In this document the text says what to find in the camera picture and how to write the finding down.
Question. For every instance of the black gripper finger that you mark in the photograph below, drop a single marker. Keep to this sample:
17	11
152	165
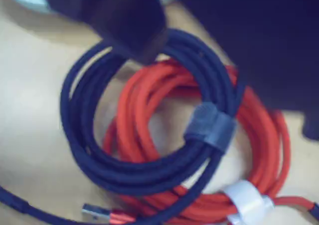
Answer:
261	35
124	18

